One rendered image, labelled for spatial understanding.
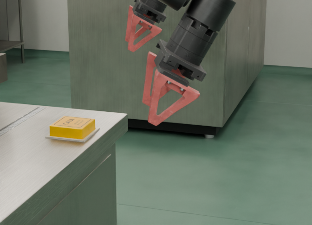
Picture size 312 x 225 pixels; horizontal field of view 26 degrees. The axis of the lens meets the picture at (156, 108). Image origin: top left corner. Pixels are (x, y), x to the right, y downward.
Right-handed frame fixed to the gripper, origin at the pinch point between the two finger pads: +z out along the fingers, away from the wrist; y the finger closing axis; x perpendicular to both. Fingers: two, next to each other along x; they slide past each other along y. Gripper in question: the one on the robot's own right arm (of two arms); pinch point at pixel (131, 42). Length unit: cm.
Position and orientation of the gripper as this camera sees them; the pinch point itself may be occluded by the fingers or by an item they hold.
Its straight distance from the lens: 148.1
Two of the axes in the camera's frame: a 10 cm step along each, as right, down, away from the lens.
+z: -4.9, 8.5, 2.1
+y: 1.0, 2.9, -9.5
